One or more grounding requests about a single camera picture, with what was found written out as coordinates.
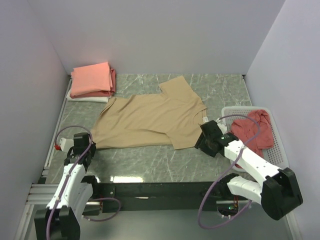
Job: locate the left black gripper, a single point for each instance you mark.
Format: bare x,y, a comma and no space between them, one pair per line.
93,150

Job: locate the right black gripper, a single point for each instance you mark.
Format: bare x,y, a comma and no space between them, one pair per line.
200,144

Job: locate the tan t-shirt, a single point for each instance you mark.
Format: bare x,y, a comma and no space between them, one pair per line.
172,117

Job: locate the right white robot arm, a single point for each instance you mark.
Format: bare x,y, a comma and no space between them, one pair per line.
275,189

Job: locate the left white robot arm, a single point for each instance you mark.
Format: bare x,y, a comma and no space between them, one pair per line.
60,219

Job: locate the red t-shirt in basket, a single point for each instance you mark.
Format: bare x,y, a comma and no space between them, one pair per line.
245,129

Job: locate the folded white t-shirt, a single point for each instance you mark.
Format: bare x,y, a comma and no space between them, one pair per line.
87,99

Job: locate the folded salmon t-shirt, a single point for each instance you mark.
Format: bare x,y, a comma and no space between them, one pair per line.
90,77

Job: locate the white plastic basket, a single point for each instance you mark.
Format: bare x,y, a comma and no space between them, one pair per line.
275,155

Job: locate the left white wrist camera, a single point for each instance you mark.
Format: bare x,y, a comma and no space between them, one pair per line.
64,144

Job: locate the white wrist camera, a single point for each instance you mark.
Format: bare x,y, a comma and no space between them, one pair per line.
64,144
222,126

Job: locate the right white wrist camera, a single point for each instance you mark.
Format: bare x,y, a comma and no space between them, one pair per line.
222,126

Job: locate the aluminium rail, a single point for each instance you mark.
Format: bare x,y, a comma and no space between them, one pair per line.
43,190

